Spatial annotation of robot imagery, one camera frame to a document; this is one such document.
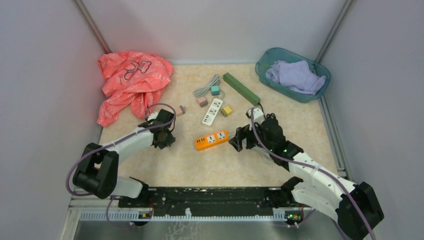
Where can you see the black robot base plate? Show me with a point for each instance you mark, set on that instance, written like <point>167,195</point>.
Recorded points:
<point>213,201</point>

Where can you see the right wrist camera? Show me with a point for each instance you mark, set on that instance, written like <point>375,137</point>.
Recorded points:
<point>255,114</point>

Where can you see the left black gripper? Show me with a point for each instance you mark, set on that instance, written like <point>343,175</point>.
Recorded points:
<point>170,139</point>

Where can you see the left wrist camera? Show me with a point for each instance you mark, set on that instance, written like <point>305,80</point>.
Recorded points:
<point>152,116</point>

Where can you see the white power strip with USB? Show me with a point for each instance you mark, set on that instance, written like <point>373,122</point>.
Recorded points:
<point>212,112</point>

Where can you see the green power strip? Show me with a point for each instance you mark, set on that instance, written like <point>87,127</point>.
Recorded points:
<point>241,89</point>

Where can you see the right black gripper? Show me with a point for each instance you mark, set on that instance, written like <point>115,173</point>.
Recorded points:
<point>242,133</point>

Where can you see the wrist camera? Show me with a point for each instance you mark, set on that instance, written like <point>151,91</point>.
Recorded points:
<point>255,114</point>
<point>152,116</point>

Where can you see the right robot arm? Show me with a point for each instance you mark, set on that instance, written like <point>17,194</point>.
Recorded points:
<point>354,207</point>

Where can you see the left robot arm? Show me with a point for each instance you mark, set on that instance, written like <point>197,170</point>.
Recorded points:
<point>97,171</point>

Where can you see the teal plastic basket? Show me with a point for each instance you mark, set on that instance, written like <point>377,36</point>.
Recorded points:
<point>277,53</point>

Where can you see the pink patterned cloth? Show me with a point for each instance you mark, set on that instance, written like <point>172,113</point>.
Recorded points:
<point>131,78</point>

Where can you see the orange power strip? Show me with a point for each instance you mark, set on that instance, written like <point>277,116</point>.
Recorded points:
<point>211,140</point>

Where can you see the teal plug adapter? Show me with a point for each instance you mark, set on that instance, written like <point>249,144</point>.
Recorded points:
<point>215,90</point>

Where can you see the lavender cloth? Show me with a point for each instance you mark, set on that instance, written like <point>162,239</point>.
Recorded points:
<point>296,76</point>

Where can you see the yellow plug adapter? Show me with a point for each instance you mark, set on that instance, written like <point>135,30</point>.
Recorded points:
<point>226,111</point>

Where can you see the aluminium front rail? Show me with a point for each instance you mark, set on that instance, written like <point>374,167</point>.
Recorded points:
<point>94,208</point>

